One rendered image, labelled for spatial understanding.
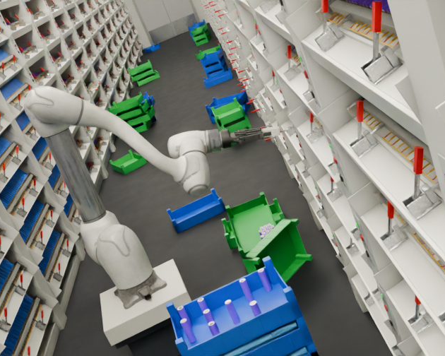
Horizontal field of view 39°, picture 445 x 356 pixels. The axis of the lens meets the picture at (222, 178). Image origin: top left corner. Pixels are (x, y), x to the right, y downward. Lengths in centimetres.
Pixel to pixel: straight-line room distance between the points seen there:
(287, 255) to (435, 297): 170
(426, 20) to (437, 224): 37
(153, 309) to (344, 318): 68
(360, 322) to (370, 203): 100
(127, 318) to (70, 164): 62
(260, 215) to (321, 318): 85
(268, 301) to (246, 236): 136
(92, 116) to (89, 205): 38
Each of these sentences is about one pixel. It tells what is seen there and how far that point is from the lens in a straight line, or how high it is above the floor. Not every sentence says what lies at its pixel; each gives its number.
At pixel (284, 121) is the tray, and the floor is 55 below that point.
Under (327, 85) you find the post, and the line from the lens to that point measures 123.
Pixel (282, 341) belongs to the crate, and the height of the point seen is 44.
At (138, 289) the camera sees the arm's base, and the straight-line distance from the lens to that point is 239.
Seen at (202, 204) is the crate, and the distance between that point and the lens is 363.
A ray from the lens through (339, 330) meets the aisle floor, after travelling 227.
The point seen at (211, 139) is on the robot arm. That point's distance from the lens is 245.
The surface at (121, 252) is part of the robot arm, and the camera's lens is 233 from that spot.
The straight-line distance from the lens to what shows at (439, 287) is 105.
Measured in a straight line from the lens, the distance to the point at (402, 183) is 95.
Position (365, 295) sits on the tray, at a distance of 211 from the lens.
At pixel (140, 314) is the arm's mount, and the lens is 231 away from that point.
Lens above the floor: 135
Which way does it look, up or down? 20 degrees down
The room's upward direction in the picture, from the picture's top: 23 degrees counter-clockwise
